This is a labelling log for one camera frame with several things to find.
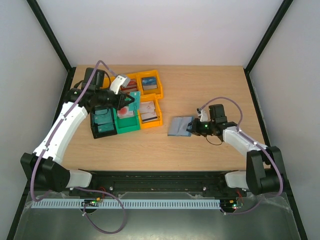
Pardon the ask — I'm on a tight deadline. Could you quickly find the blue card holder wallet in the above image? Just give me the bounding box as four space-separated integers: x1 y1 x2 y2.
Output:
167 116 194 137

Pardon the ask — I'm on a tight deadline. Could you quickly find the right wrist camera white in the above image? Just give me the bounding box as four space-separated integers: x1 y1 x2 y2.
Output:
196 108 208 122

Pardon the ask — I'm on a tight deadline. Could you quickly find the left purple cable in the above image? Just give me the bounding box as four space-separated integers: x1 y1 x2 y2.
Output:
29 59 127 235

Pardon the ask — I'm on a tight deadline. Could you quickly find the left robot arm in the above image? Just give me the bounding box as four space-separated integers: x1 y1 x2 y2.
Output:
20 67 134 192

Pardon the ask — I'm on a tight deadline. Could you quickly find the right black frame post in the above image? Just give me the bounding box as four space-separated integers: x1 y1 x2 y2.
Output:
244 0 294 72

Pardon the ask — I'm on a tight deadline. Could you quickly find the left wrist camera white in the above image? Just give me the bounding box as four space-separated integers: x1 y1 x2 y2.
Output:
109 74 131 95

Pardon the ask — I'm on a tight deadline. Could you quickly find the yellow bin back right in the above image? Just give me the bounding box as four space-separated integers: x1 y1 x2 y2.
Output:
136 70 164 99

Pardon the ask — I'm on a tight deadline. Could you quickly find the teal vip card stack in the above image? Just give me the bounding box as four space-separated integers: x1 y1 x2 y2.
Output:
97 123 115 133
94 108 113 125

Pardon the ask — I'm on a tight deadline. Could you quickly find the yellow bin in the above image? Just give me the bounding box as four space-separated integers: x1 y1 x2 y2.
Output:
100 77 111 89
120 73 142 94
136 70 164 99
137 93 163 129

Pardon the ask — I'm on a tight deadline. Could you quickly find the yellow bin front right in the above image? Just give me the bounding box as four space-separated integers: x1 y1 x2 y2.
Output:
137 93 163 129

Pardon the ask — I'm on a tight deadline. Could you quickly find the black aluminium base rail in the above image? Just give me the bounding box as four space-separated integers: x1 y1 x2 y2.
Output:
24 170 291 198

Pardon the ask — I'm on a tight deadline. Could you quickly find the left black frame post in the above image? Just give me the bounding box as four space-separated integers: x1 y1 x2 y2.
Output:
26 0 73 72

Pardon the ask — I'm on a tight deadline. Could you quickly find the black bin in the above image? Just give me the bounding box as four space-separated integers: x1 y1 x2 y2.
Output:
90 106 118 139

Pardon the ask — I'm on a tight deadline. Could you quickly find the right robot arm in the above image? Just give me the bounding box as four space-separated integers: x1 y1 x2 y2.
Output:
186 104 287 196

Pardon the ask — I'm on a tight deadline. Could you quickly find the green bin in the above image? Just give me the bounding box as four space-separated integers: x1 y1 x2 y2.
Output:
112 106 141 134

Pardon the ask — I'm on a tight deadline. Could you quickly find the yellow bin back middle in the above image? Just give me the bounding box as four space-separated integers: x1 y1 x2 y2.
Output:
120 73 142 94

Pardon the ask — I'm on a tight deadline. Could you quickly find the white slotted cable duct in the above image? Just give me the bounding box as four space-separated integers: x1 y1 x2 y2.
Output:
31 198 221 210

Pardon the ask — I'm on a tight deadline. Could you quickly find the white pink VIP card stack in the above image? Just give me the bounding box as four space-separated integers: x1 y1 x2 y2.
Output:
139 101 156 114

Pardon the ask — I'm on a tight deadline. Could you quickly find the blue card stack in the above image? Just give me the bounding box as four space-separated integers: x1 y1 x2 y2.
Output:
141 77 158 91

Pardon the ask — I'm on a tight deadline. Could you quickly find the white red circle card stack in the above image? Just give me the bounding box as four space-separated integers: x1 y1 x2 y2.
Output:
117 106 135 119

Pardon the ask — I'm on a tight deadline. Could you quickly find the yellow bin back left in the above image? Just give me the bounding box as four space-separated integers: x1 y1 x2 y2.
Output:
100 77 111 89

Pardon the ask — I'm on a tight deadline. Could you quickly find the magnetic stripe white card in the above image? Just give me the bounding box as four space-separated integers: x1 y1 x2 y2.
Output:
140 112 158 123

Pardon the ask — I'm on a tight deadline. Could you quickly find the black frame post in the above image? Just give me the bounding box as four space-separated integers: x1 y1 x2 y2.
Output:
26 0 73 72
244 0 294 72

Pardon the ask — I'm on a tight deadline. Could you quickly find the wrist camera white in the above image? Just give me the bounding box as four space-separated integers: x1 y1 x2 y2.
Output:
109 74 131 95
196 108 208 122

